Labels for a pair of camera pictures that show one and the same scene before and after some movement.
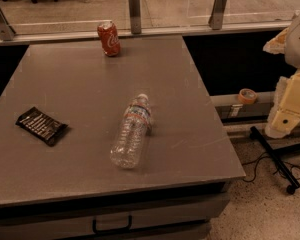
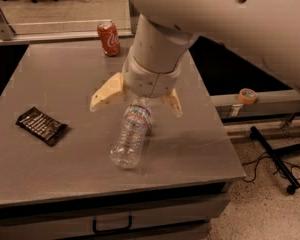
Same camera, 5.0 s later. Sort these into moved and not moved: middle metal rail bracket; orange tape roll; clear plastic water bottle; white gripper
Moved: white gripper
Not moved: middle metal rail bracket; clear plastic water bottle; orange tape roll
